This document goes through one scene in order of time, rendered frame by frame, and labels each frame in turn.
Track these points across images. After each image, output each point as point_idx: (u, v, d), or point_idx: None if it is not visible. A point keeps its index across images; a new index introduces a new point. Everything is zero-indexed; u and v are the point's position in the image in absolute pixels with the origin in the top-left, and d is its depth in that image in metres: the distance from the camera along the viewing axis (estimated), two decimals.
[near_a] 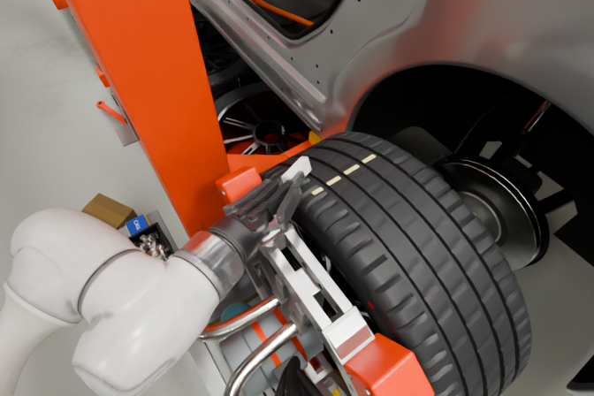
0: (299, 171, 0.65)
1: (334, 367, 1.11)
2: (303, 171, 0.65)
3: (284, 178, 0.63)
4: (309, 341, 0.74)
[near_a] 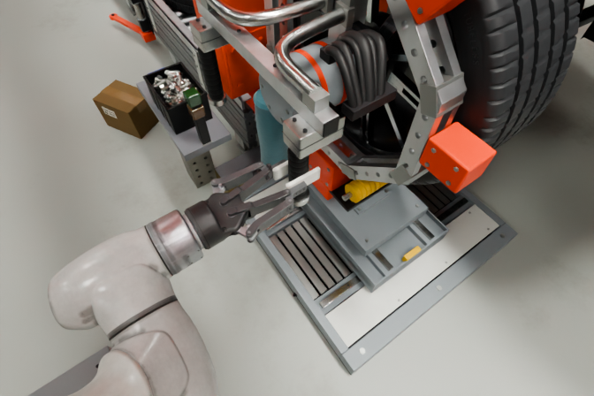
0: (302, 182, 0.64)
1: None
2: (307, 185, 0.64)
3: (274, 171, 0.65)
4: None
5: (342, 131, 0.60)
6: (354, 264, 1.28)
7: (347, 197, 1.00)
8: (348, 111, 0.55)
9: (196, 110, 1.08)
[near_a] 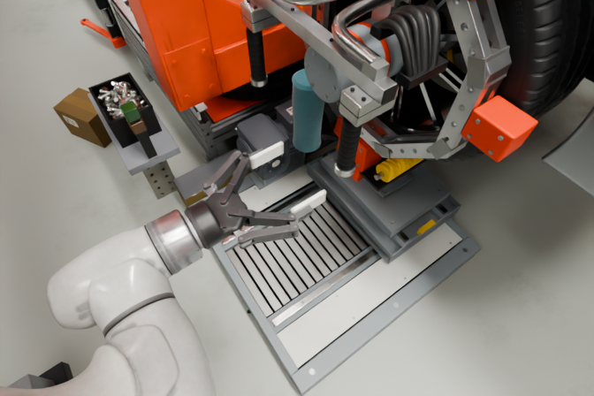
0: (308, 207, 0.61)
1: None
2: (312, 209, 0.61)
3: (251, 160, 0.66)
4: (393, 42, 0.78)
5: (394, 102, 0.65)
6: (371, 238, 1.34)
7: (379, 176, 1.04)
8: (405, 80, 0.59)
9: (135, 125, 1.04)
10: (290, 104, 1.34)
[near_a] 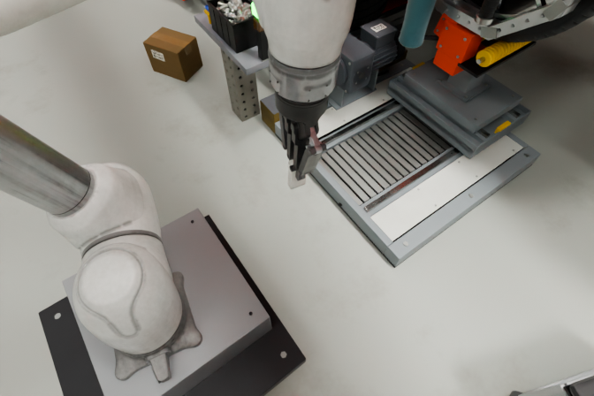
0: (303, 174, 0.65)
1: None
2: (303, 178, 0.65)
3: None
4: None
5: None
6: (454, 136, 1.54)
7: (482, 60, 1.24)
8: None
9: None
10: (373, 24, 1.52)
